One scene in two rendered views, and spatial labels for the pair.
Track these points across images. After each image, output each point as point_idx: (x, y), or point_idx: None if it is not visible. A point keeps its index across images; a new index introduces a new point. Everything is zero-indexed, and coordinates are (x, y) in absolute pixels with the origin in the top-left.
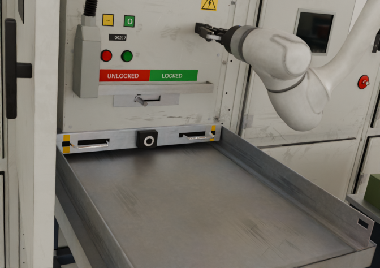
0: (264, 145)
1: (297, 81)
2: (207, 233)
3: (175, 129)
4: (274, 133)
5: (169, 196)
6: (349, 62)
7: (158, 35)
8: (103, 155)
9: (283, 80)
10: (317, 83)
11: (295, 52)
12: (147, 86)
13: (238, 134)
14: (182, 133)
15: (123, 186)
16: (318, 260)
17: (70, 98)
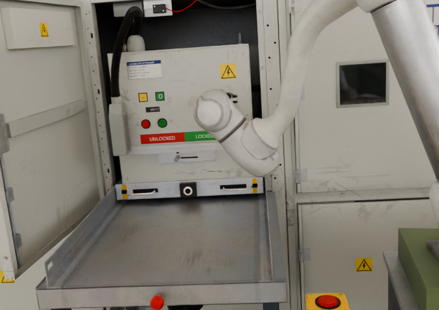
0: (332, 201)
1: (229, 132)
2: (155, 256)
3: (215, 182)
4: (338, 188)
5: (164, 231)
6: (281, 111)
7: (185, 104)
8: (156, 202)
9: (214, 132)
10: (251, 133)
11: (203, 108)
12: (177, 146)
13: (296, 189)
14: (223, 185)
15: (141, 222)
16: (213, 282)
17: (124, 157)
